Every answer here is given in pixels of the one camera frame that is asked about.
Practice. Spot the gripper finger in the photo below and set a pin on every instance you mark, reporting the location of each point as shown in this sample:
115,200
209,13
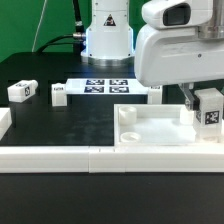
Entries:
191,100

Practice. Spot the white square tabletop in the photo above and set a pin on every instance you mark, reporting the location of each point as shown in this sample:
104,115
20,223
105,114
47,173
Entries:
157,125

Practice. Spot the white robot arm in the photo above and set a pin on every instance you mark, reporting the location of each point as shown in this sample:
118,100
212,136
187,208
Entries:
182,42

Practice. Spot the white U-shaped obstacle fence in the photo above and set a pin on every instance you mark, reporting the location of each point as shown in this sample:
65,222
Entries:
115,158

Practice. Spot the white marker plate with tags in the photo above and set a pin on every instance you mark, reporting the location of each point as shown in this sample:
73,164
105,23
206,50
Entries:
103,86

